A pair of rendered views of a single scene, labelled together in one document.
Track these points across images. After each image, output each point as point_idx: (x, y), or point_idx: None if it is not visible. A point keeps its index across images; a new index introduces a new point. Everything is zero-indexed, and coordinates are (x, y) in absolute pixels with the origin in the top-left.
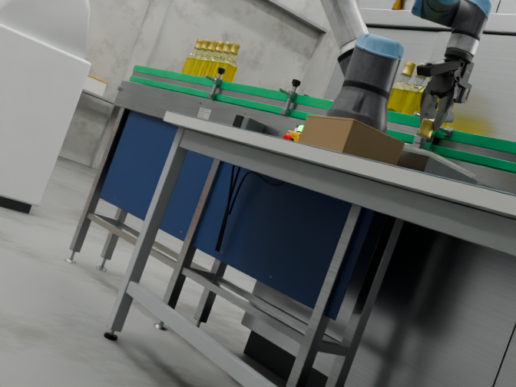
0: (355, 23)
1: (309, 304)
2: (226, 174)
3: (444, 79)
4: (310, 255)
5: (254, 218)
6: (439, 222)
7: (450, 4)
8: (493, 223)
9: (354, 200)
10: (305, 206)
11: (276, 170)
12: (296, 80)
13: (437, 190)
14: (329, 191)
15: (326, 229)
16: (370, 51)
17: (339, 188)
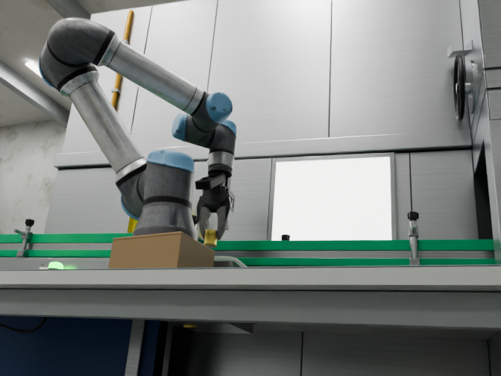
0: (131, 145)
1: None
2: None
3: (216, 192)
4: None
5: (4, 374)
6: (326, 314)
7: (221, 122)
8: (391, 300)
9: (206, 316)
10: (71, 345)
11: (78, 306)
12: (30, 219)
13: (326, 280)
14: (165, 314)
15: (104, 362)
16: (171, 165)
17: (179, 308)
